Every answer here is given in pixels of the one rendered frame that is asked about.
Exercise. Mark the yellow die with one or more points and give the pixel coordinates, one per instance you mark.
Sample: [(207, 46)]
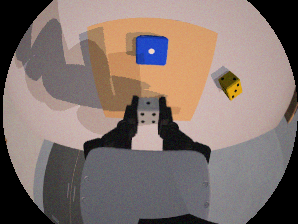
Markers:
[(230, 85)]

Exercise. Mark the white die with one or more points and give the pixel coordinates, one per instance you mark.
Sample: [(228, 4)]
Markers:
[(148, 110)]

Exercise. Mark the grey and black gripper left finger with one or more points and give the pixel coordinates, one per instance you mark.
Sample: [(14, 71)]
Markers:
[(121, 136)]

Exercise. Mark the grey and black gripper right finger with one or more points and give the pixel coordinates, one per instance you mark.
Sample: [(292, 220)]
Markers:
[(176, 139)]

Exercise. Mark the orange mat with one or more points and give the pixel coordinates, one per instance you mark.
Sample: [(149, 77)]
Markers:
[(118, 77)]

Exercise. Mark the blue die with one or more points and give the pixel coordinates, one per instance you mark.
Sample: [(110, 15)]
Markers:
[(151, 50)]

